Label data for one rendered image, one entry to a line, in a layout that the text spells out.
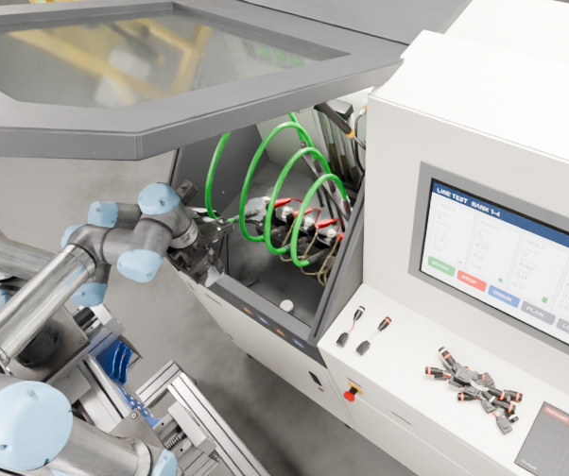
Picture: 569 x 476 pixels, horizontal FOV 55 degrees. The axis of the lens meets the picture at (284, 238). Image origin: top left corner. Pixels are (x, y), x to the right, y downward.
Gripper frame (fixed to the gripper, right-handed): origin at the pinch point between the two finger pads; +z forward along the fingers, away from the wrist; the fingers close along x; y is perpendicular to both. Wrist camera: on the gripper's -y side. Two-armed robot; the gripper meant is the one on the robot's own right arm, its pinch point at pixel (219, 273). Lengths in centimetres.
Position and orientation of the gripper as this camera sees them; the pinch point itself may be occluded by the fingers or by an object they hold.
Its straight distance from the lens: 137.9
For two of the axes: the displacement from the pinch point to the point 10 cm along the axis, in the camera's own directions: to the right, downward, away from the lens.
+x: 7.6, 4.1, -5.0
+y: -6.1, 7.3, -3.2
